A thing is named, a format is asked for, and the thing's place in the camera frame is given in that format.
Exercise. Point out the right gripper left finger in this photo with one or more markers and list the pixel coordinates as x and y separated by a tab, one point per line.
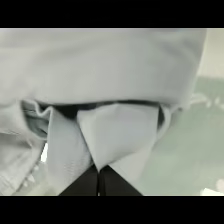
84	186

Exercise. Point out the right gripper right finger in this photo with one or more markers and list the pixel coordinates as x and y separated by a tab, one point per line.
116	185

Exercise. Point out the pale grey shirt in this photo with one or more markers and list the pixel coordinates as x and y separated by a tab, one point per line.
100	66

